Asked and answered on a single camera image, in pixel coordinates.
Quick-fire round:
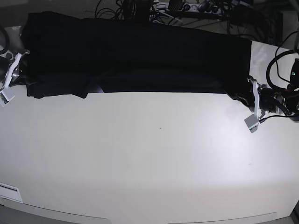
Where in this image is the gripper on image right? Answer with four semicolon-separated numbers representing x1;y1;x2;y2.
243;76;263;121

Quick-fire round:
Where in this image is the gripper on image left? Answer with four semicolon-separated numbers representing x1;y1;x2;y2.
0;50;30;91

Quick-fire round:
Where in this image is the black T-shirt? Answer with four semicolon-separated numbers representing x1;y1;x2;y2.
21;12;254;106

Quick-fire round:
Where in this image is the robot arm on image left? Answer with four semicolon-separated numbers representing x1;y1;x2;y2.
0;26;31;90

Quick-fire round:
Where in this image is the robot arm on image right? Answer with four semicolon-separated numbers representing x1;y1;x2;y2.
237;31;299;130

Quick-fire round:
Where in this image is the white power strip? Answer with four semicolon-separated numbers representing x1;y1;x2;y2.
182;0;221;14

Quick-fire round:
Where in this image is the white label plate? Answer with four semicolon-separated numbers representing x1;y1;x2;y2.
0;183;23;203

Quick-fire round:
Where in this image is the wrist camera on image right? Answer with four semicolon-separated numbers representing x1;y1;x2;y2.
244;114;260;133

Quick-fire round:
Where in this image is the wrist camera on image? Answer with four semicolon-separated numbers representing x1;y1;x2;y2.
244;114;260;133
0;88;15;107

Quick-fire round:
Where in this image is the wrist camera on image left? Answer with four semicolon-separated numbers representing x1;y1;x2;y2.
0;88;15;107

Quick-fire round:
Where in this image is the black floor cable bundle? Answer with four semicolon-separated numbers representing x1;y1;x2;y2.
95;0;187;25

